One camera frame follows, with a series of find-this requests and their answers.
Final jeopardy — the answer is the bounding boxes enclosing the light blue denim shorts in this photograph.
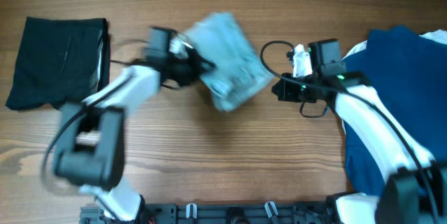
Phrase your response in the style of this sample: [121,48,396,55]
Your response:
[184,12,273,112]

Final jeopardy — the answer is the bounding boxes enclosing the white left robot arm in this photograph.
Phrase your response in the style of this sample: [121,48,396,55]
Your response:
[45,38,216,223]

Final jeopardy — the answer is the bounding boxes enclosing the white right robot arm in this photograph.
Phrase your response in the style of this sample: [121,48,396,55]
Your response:
[272,40,446,223]

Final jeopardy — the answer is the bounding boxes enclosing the dark blue garment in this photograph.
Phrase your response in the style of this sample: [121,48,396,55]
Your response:
[344,25,447,197]

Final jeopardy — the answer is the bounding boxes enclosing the black folded garment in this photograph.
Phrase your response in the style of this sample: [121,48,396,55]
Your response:
[6,17,110,111]

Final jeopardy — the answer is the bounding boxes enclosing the white garment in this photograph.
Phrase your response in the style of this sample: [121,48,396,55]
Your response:
[343,29,447,59]

